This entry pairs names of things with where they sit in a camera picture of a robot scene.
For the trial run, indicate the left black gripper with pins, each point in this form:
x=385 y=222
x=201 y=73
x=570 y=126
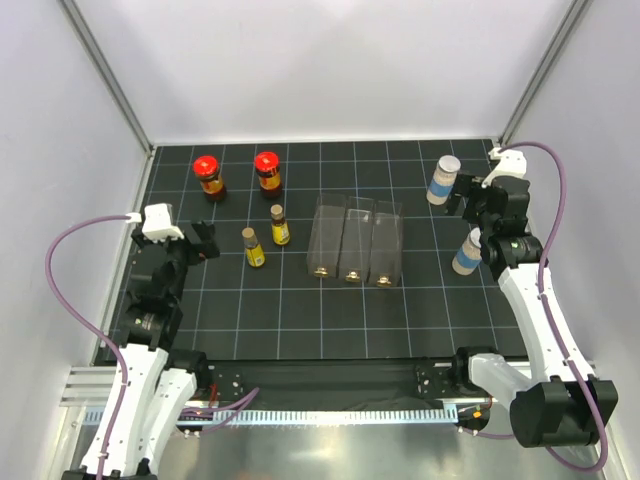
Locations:
x=196 y=250

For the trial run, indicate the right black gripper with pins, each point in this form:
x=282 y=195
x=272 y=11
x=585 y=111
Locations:
x=467 y=185

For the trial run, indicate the blue-label spice jar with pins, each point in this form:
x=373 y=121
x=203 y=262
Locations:
x=469 y=256
x=443 y=179

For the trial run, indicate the small yellow-label bottle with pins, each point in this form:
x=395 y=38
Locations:
x=279 y=226
x=253 y=248

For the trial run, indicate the red-lid sauce jar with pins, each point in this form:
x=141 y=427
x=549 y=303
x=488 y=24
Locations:
x=208 y=173
x=267 y=167

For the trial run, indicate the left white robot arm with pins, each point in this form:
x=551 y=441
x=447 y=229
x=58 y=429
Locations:
x=153 y=380

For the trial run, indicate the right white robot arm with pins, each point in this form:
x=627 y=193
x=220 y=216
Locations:
x=561 y=402

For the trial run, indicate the clear acrylic organizer rack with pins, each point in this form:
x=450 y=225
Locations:
x=356 y=240

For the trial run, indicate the black grid mat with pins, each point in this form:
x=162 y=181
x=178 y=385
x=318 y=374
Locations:
x=279 y=311

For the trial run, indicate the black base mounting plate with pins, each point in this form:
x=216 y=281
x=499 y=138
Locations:
x=342 y=385

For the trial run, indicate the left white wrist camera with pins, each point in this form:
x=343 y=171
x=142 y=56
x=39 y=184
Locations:
x=158 y=225

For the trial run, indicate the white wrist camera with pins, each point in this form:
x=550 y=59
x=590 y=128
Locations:
x=158 y=225
x=509 y=162

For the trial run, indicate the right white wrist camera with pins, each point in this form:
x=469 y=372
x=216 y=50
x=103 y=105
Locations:
x=509 y=162

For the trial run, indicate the aluminium extrusion rail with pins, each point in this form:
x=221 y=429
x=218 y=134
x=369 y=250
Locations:
x=88 y=386

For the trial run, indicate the right aluminium frame post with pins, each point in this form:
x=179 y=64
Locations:
x=567 y=26

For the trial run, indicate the aluminium frame post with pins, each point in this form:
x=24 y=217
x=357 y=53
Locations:
x=95 y=54
x=567 y=26

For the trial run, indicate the left aluminium frame post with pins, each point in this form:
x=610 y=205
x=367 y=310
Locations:
x=95 y=54

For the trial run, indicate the slotted cable duct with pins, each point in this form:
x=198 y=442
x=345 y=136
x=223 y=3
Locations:
x=446 y=415

